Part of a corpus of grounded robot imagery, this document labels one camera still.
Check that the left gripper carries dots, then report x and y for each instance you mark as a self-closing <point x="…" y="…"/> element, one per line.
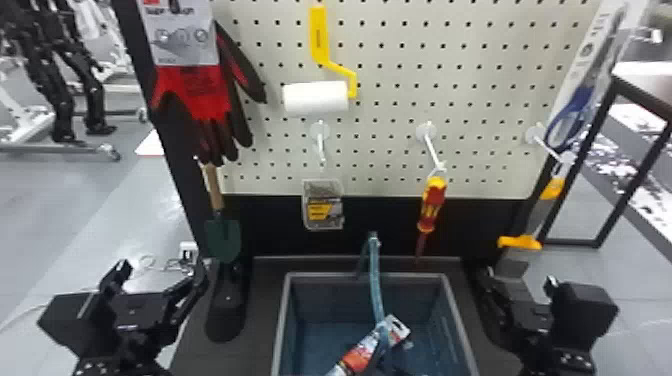
<point x="137" y="315"/>

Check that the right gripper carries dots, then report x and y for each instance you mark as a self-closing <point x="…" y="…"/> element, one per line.
<point x="530" y="323"/>

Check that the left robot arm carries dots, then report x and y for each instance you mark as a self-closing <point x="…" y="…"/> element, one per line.
<point x="123" y="365"/>

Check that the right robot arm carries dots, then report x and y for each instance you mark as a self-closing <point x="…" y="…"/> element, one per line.
<point x="559" y="365"/>

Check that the white power strip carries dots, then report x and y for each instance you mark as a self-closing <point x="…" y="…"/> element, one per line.
<point x="188" y="252"/>

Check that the yellow bar clamp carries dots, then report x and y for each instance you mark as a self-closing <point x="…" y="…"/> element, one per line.
<point x="520" y="242"/>

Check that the green garden trowel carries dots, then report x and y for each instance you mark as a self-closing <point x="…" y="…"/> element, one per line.
<point x="223" y="239"/>

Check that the red and yellow screwdriver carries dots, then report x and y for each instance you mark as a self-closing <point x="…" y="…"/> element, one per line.
<point x="432" y="202"/>

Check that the red packaged tool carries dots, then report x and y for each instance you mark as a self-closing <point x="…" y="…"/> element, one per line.
<point x="365" y="352"/>

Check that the blue basket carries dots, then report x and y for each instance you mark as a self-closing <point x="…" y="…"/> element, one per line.
<point x="336" y="320"/>

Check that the clear box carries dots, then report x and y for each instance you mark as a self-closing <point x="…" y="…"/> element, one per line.
<point x="323" y="206"/>

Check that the red and black gloves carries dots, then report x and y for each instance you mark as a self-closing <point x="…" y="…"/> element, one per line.
<point x="194" y="94"/>

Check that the blue pliers on card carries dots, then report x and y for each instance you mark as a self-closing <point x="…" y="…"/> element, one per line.
<point x="582" y="78"/>

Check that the white pegboard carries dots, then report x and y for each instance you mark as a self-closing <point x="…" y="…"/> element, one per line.
<point x="462" y="78"/>

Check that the yellow paint roller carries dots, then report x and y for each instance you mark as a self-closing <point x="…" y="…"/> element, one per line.
<point x="315" y="97"/>

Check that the black frame side table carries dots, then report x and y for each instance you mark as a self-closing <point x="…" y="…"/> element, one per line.
<point x="643" y="131"/>

